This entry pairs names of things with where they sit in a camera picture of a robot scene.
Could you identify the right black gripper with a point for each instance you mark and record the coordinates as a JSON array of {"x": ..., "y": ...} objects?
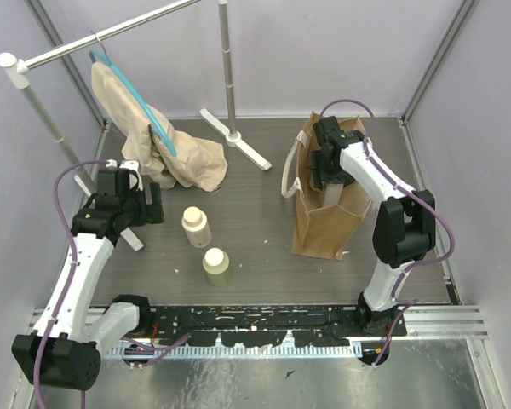
[{"x": 320, "y": 175}]

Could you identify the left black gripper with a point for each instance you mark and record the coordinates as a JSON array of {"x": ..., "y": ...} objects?
[{"x": 154, "y": 203}]

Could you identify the white square bottle black cap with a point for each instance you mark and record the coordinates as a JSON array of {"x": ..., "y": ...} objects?
[{"x": 331, "y": 195}]

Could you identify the yellow-green bottle cream cap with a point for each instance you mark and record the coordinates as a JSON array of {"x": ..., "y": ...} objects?
[{"x": 216, "y": 264}]

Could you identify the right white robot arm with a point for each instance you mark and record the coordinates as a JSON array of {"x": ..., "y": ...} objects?
[{"x": 405, "y": 225}]

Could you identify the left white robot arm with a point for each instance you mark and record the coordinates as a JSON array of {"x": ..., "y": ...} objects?
[{"x": 62, "y": 351}]

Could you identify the brown canvas bag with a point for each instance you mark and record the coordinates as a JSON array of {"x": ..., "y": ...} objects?
[{"x": 321, "y": 228}]

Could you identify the beige bottle pink cap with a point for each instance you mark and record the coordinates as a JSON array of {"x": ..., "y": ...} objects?
[{"x": 195, "y": 224}]

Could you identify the beige cloth garment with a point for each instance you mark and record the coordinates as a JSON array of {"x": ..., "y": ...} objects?
[{"x": 198, "y": 162}]

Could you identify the blue clothes hanger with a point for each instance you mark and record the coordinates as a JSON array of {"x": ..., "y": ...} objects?
[{"x": 155, "y": 124}]

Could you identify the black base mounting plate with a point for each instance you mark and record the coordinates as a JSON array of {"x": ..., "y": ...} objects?
[{"x": 257, "y": 326}]

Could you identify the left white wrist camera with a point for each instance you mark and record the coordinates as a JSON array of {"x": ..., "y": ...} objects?
[{"x": 132, "y": 167}]

